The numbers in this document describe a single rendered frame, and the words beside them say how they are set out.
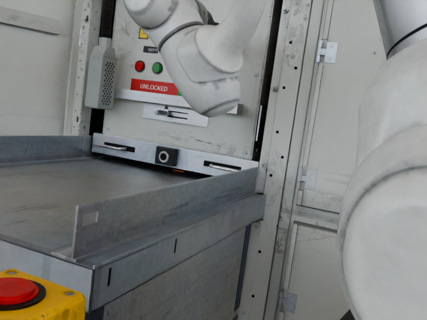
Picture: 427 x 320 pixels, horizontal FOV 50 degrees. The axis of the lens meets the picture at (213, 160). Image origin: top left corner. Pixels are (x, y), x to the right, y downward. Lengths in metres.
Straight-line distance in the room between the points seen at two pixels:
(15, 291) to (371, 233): 0.24
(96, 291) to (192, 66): 0.42
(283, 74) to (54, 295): 0.89
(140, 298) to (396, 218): 0.55
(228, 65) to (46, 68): 0.76
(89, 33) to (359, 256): 1.28
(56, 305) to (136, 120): 1.06
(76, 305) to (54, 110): 1.14
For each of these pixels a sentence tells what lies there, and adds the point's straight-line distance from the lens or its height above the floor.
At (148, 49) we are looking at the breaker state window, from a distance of 1.37.
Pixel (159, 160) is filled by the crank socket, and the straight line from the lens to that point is 1.29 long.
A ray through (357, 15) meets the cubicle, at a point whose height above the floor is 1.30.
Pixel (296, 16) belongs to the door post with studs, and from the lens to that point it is 1.17.
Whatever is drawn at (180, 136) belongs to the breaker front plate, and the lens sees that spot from 1.29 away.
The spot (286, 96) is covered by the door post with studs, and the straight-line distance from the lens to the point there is 1.14.
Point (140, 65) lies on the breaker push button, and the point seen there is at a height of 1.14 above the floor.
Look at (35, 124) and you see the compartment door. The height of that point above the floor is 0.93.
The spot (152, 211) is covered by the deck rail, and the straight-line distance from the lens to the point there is 0.71.
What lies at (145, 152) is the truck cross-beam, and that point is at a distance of 1.34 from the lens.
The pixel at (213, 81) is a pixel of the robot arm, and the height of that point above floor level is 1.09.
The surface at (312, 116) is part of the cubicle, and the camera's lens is 1.10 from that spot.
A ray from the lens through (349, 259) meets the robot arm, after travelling 0.25.
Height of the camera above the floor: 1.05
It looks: 7 degrees down
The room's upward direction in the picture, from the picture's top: 8 degrees clockwise
